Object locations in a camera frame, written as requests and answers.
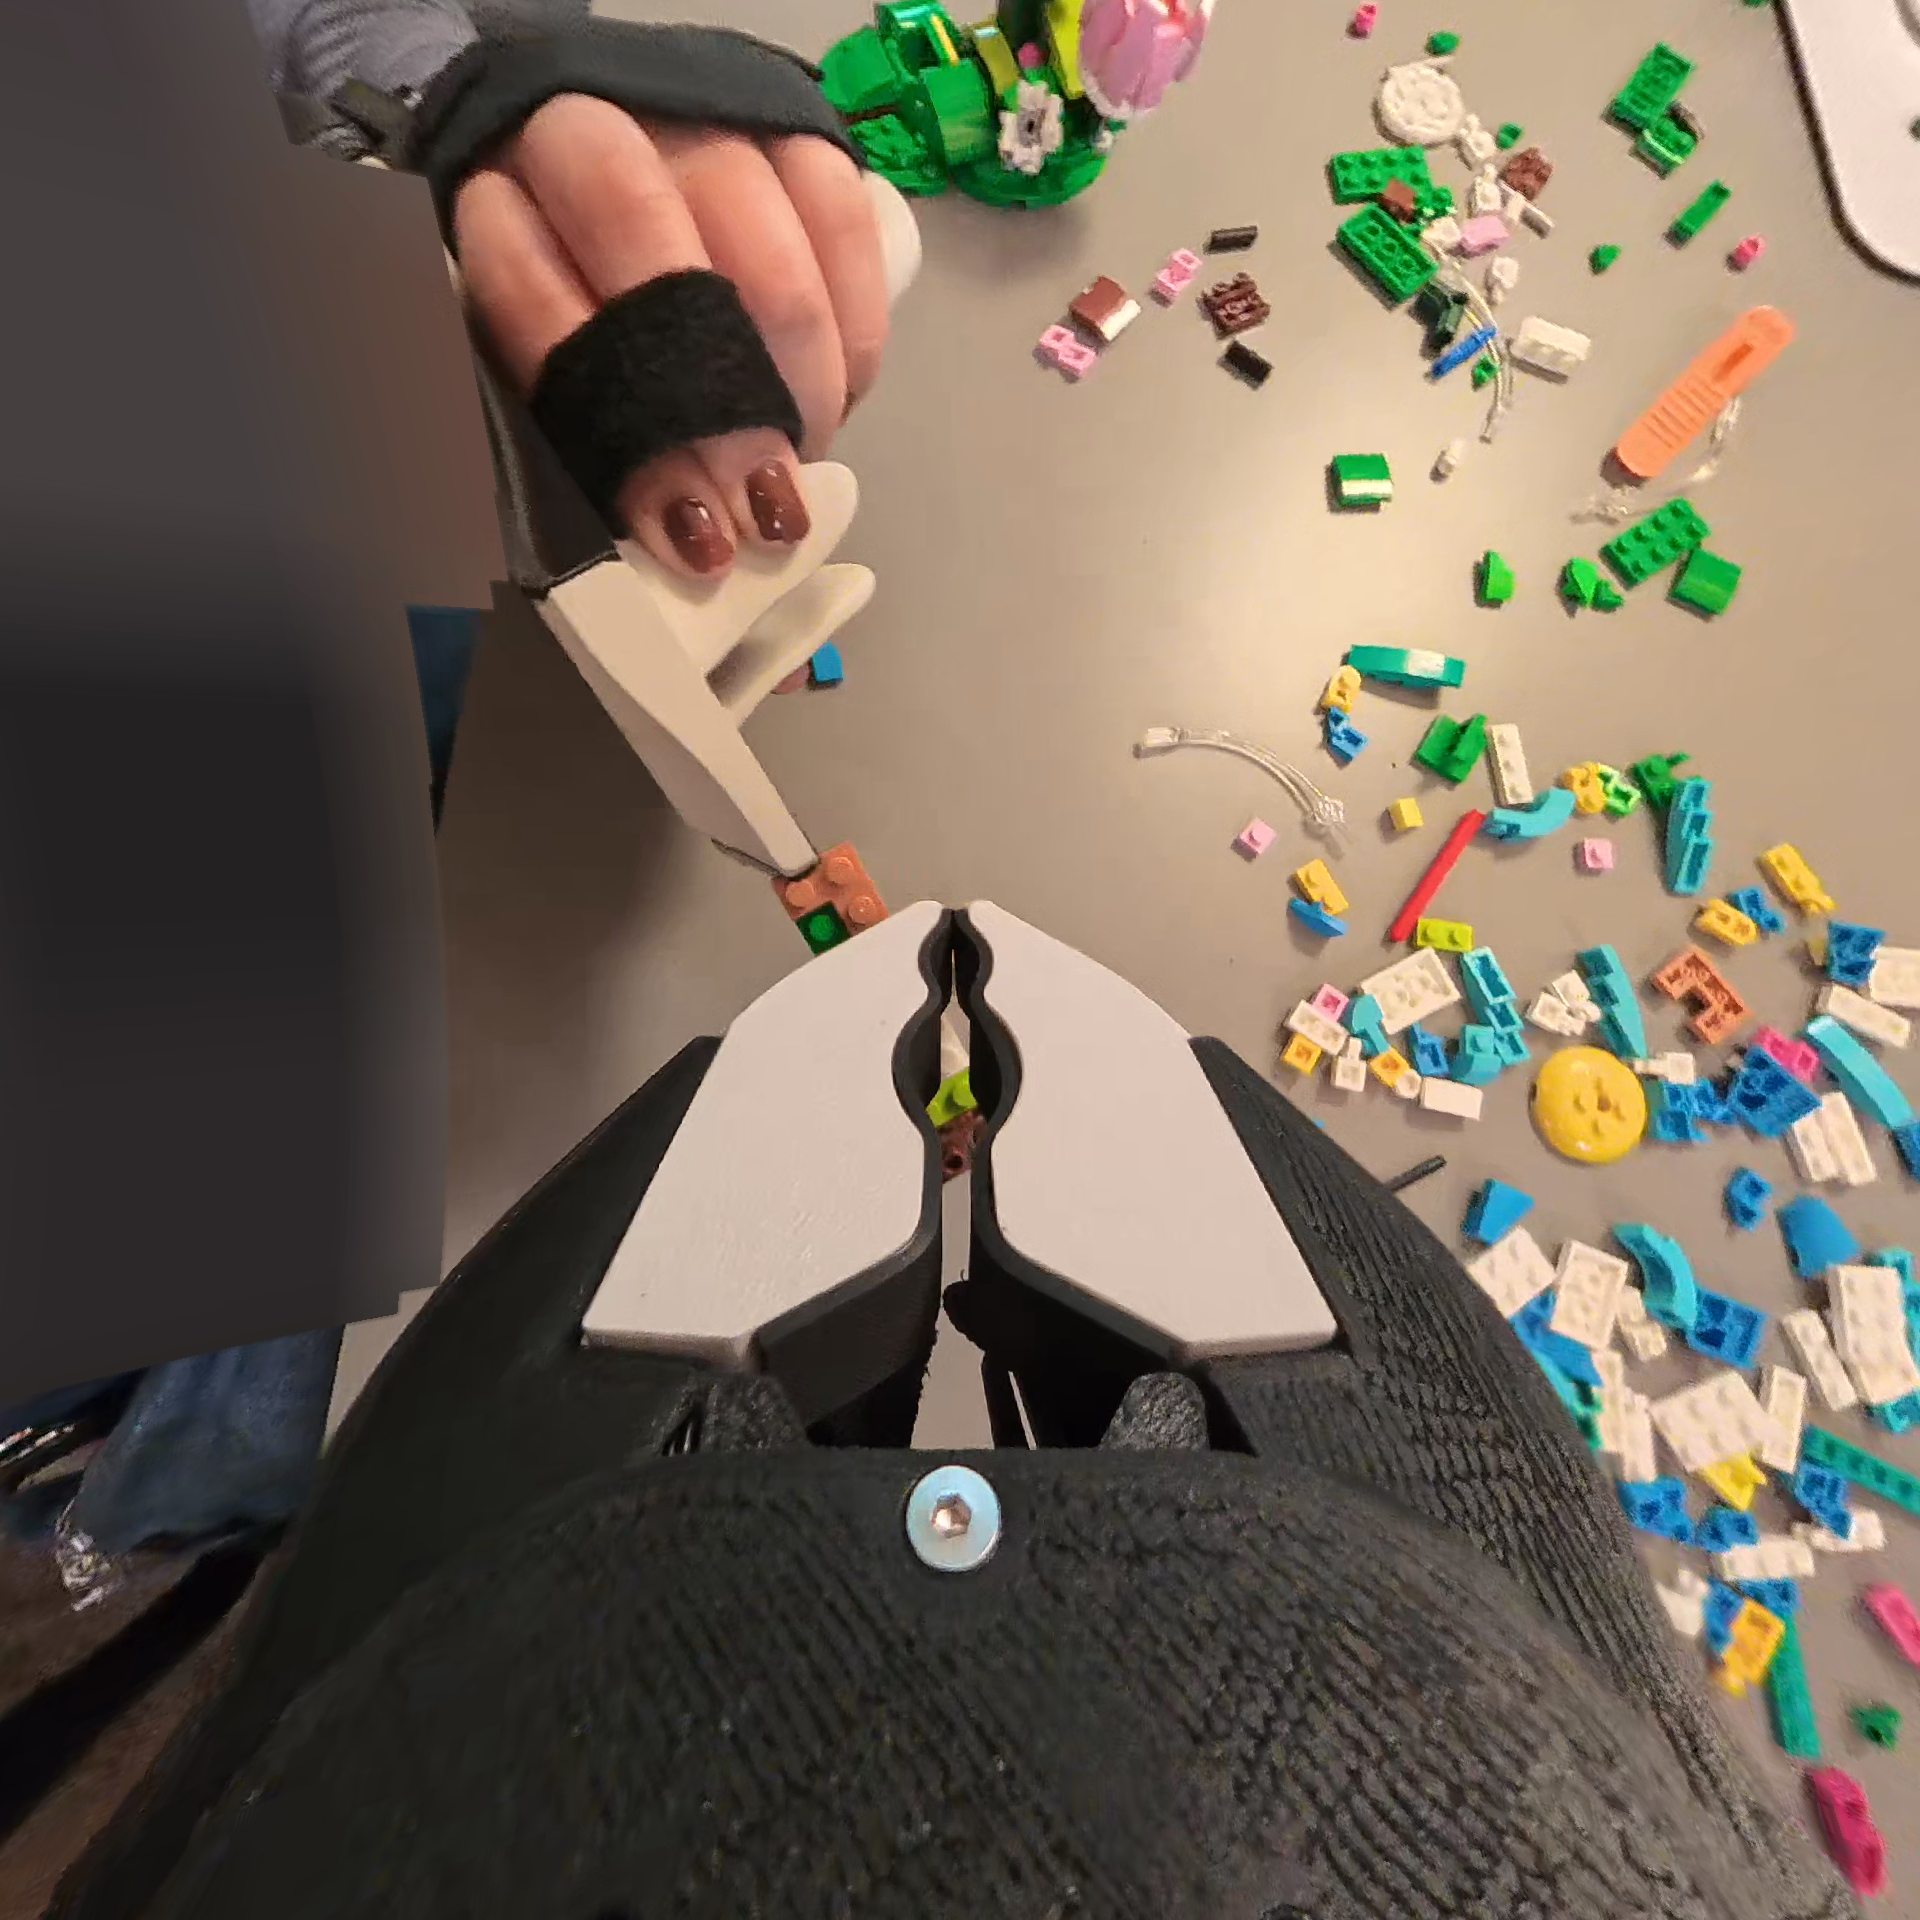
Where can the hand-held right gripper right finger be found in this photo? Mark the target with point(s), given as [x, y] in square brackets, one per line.
[1141, 1185]

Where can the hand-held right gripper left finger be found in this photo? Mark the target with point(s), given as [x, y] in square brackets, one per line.
[780, 1185]

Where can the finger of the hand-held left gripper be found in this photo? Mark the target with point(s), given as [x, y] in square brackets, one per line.
[675, 721]

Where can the multicolour toy brick strip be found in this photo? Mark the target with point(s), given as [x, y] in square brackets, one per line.
[841, 893]

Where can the person's left forearm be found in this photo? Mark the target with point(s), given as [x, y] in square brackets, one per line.
[347, 61]

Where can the grey desk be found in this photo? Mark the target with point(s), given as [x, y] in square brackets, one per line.
[1050, 601]

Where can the person's left hand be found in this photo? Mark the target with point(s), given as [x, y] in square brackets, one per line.
[630, 212]

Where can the thin black rod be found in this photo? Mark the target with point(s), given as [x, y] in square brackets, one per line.
[1419, 1171]

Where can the red toy bar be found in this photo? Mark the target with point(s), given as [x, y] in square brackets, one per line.
[1437, 878]

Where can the transparent curved plastic piece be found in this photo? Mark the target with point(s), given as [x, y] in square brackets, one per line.
[1260, 758]

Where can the yellow round disc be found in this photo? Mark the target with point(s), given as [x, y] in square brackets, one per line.
[1590, 1103]

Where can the green brick plant model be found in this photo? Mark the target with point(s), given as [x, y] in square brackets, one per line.
[931, 106]

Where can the teal curved brick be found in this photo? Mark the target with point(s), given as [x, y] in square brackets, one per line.
[1402, 668]

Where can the pile of blue white bricks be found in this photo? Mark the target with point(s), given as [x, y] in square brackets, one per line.
[1711, 1419]

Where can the clear plastic wrapper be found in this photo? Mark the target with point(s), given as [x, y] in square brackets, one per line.
[83, 1570]

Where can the scattered green brown bricks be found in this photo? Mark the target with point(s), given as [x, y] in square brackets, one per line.
[1389, 249]

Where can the orange brick separator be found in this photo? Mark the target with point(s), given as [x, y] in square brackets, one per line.
[1703, 394]

